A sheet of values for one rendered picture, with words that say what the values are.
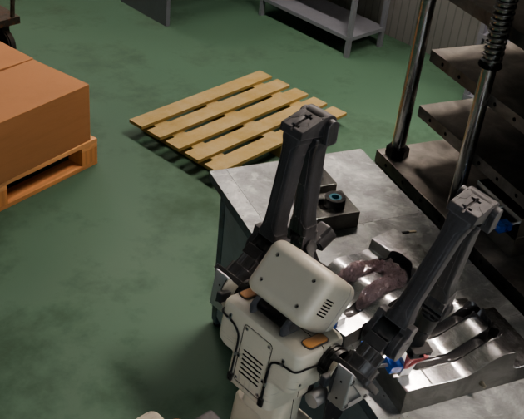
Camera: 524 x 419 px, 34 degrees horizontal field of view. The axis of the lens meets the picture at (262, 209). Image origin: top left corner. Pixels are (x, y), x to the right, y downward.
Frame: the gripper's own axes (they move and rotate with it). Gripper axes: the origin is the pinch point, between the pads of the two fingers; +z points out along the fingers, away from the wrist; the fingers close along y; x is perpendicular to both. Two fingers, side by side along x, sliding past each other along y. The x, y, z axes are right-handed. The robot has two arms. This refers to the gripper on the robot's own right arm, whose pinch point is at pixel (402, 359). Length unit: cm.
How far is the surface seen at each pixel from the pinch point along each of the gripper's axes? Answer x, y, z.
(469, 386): -21.9, -8.9, 5.5
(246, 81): -115, 314, 120
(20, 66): 40, 291, 99
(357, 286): -8.8, 37.2, 10.4
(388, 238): -30, 55, 8
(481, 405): -24.2, -14.3, 8.1
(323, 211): -20, 80, 17
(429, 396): -7.9, -8.9, 7.1
